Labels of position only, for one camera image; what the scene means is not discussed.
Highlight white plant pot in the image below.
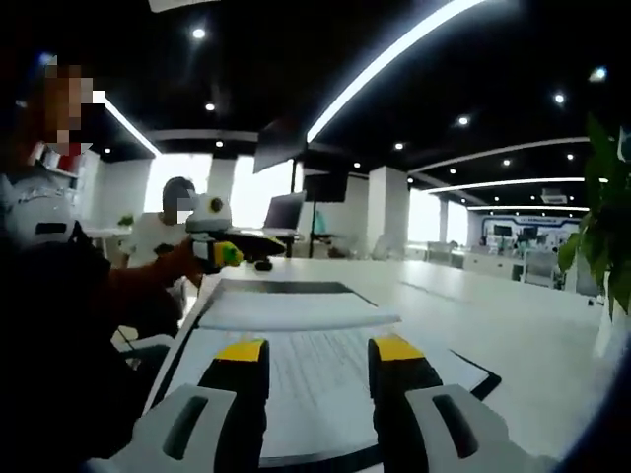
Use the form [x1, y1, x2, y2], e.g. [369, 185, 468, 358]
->
[593, 304, 631, 362]

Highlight large green leafy plant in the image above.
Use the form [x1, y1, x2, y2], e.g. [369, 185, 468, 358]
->
[556, 111, 631, 322]

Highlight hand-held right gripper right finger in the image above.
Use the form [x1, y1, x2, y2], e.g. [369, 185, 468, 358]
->
[368, 334, 559, 473]

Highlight large hanging black monitor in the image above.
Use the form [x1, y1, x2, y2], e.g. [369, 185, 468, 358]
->
[252, 116, 311, 174]

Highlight open laptop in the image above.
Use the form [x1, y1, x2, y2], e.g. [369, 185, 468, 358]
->
[262, 192, 308, 234]

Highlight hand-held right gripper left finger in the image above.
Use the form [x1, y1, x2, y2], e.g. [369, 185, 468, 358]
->
[83, 337, 271, 473]

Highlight long ceiling light strip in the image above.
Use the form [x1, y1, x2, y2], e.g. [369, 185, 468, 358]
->
[305, 0, 489, 145]

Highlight person's dark clothed torso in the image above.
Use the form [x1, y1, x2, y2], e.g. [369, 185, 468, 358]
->
[0, 221, 184, 473]

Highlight short ceiling light strip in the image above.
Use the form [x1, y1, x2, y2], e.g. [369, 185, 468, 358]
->
[92, 90, 165, 158]

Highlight small hanging black monitor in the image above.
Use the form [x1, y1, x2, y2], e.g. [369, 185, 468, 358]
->
[302, 170, 350, 204]

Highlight grey chest-worn device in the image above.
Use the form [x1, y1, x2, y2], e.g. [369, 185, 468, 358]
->
[0, 169, 83, 253]

